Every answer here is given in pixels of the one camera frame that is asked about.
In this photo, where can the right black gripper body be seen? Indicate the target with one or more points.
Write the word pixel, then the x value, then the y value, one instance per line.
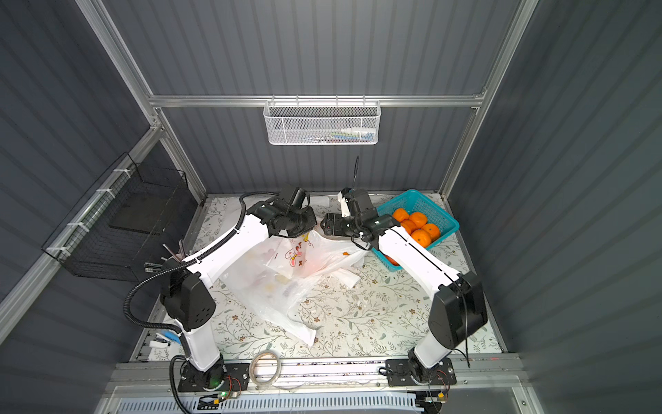
pixel 334 224

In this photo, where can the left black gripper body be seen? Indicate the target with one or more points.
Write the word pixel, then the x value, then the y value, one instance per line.
pixel 301 224

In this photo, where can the cartoon printed plastic bag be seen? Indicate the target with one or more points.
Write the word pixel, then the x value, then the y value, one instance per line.
pixel 284 262

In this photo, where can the teal plastic basket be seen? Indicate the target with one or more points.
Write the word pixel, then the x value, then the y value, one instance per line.
pixel 412 201

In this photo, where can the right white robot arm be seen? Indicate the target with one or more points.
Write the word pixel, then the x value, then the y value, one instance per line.
pixel 458 308

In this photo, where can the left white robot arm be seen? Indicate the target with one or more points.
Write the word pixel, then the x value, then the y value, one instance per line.
pixel 186 295

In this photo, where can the orange mandarin top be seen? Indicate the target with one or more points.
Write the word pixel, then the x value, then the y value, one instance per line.
pixel 401 215

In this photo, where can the orange mandarin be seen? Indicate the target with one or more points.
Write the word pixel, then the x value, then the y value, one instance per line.
pixel 433 231
pixel 421 237
pixel 401 215
pixel 419 219

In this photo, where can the orange mandarin centre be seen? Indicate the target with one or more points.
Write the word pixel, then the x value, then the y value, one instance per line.
pixel 419 219

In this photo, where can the orange mandarin front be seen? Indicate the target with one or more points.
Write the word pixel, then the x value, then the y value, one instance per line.
pixel 421 237

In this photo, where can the orange mandarin right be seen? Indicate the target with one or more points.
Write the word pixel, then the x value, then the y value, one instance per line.
pixel 433 231

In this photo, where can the clear plastic bag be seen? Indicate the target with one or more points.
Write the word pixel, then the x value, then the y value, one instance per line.
pixel 277 306

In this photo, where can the blue marker pen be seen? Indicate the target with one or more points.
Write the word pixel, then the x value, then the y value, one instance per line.
pixel 167 337

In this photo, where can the white wire wall basket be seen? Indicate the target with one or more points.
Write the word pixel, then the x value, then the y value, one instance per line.
pixel 334 122

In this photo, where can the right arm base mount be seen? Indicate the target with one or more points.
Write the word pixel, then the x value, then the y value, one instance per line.
pixel 407 372

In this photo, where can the black wire wall basket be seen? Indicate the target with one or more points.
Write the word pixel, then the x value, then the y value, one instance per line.
pixel 129 228

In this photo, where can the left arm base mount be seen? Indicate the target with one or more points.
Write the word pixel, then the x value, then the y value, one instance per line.
pixel 221 378

